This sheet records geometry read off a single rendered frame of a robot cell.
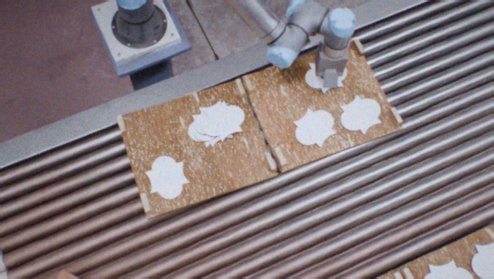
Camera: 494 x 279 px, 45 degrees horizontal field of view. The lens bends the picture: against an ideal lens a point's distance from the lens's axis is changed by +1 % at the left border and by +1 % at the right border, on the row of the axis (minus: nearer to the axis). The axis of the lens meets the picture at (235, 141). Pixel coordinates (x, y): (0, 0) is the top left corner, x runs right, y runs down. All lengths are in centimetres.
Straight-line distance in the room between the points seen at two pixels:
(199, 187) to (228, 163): 12
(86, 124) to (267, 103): 57
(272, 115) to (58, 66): 155
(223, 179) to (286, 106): 32
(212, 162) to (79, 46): 155
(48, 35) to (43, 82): 28
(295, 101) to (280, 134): 13
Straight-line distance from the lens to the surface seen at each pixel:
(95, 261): 176
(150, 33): 201
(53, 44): 322
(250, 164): 178
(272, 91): 189
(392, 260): 178
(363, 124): 187
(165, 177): 177
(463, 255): 182
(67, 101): 303
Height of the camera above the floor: 259
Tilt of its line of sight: 67 degrees down
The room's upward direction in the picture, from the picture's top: 1 degrees clockwise
